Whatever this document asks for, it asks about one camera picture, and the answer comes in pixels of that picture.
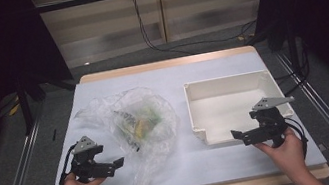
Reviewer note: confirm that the small black floor item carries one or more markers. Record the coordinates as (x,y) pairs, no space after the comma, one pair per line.
(54,134)

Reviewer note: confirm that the grey table edge clip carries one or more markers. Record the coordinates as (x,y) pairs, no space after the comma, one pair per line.
(322,147)

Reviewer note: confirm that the black metal stand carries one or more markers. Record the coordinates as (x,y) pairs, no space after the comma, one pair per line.
(26,105)
(294,50)

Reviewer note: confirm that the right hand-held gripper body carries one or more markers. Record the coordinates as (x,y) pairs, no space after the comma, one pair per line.
(271,125)

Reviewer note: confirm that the green snack packet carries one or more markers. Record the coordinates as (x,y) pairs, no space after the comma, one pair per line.
(147,120)

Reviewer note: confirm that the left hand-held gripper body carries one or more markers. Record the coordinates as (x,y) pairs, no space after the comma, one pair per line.
(85,168)

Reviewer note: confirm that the white plastic bin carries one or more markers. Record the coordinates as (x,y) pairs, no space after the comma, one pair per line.
(223,113)

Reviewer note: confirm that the clear plastic bag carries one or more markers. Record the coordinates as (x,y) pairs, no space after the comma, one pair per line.
(158,147)

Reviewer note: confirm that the yellow floor tape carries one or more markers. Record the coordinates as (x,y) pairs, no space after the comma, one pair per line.
(14,109)

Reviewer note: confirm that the person's right hand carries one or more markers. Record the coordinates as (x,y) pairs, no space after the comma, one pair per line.
(286,155)

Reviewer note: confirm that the wooden table with white top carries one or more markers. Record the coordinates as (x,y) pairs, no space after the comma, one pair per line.
(156,77)

